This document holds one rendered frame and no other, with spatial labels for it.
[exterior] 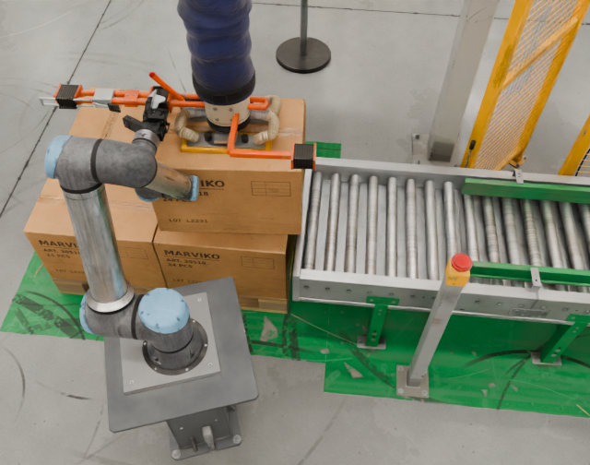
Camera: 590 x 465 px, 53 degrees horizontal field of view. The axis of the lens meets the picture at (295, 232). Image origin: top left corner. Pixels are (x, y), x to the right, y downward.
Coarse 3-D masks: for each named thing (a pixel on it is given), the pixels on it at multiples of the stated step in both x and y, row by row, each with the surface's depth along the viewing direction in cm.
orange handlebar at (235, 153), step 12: (120, 96) 223; (132, 96) 220; (144, 96) 222; (192, 96) 221; (252, 96) 221; (252, 108) 218; (264, 108) 218; (228, 144) 206; (240, 156) 204; (252, 156) 204; (264, 156) 204; (276, 156) 203; (288, 156) 203
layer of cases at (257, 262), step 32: (96, 128) 305; (128, 192) 280; (32, 224) 268; (64, 224) 268; (128, 224) 268; (64, 256) 280; (128, 256) 274; (160, 256) 271; (192, 256) 269; (224, 256) 266; (256, 256) 263; (288, 256) 276; (256, 288) 285
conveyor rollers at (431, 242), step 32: (320, 192) 280; (352, 192) 279; (448, 192) 279; (352, 224) 268; (416, 224) 269; (448, 224) 268; (512, 224) 268; (544, 224) 270; (352, 256) 257; (416, 256) 258; (448, 256) 259; (512, 256) 258; (576, 256) 257; (544, 288) 248; (576, 288) 251
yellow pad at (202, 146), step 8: (200, 136) 225; (208, 136) 221; (240, 136) 224; (248, 136) 224; (184, 144) 223; (192, 144) 222; (200, 144) 222; (208, 144) 222; (216, 144) 222; (224, 144) 222; (240, 144) 222; (248, 144) 222; (264, 144) 222; (200, 152) 222; (208, 152) 222; (216, 152) 222; (224, 152) 222
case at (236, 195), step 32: (192, 128) 230; (256, 128) 230; (288, 128) 230; (160, 160) 220; (192, 160) 220; (224, 160) 220; (256, 160) 220; (288, 160) 220; (224, 192) 228; (256, 192) 227; (288, 192) 227; (160, 224) 247; (192, 224) 246; (224, 224) 245; (256, 224) 244; (288, 224) 244
